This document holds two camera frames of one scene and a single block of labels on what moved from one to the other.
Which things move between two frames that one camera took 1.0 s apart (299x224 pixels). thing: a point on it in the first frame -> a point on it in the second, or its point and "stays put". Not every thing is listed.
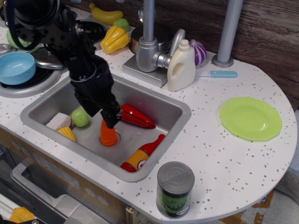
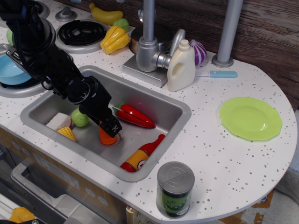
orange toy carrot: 109,136 stays put
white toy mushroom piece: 59,122 stays put
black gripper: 93,85 -> 94,101
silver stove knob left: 6,48 stays put
